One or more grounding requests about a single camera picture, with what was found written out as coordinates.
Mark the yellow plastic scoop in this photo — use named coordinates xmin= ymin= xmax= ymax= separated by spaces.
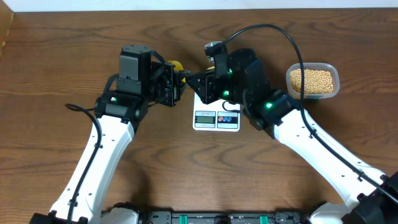
xmin=167 ymin=60 xmax=186 ymax=83

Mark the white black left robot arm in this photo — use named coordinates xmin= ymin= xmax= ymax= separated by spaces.
xmin=30 ymin=58 xmax=189 ymax=223

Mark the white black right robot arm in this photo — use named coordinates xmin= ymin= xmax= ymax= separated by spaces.
xmin=186 ymin=49 xmax=397 ymax=224

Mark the white digital kitchen scale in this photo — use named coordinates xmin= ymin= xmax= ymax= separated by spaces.
xmin=192 ymin=94 xmax=241 ymax=132

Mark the clear container of soybeans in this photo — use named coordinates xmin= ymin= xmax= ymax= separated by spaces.
xmin=286 ymin=63 xmax=340 ymax=100

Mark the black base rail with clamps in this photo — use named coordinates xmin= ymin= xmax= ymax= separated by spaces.
xmin=99 ymin=201 xmax=327 ymax=224

